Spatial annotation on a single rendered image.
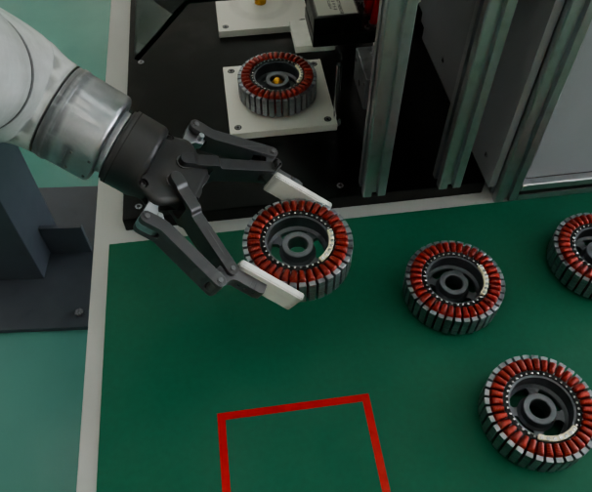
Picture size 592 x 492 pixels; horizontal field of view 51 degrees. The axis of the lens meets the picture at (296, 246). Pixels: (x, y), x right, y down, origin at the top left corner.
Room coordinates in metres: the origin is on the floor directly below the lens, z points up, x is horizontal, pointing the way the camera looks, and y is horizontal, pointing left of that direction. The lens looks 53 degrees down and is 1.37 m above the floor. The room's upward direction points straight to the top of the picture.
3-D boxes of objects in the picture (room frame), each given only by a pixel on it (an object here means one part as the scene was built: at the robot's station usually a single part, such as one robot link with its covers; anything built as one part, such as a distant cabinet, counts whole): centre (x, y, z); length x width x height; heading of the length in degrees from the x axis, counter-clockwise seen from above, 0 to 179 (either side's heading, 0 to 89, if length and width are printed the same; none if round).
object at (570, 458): (0.25, -0.24, 0.77); 0.11 x 0.11 x 0.04
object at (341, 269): (0.39, 0.00, 0.86); 0.11 x 0.11 x 0.04
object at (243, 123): (0.72, 0.03, 0.78); 0.15 x 0.15 x 0.01; 8
